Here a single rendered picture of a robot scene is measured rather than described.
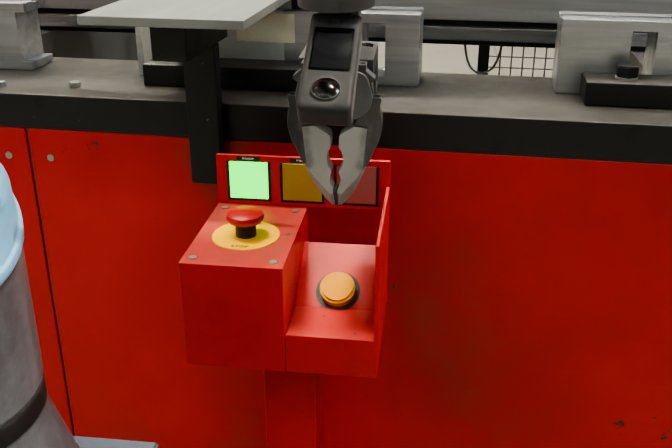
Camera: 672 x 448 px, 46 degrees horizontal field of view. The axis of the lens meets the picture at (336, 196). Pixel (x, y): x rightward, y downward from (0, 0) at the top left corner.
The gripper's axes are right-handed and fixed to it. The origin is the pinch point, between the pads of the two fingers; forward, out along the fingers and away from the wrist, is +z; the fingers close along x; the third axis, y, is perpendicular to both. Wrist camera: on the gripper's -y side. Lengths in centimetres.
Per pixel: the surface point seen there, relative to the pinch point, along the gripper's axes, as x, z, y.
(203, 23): 14.3, -15.2, 7.1
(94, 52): 57, 9, 73
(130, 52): 56, 14, 89
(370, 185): -2.6, 3.6, 9.8
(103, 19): 25.0, -15.3, 7.6
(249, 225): 9.0, 3.8, -0.2
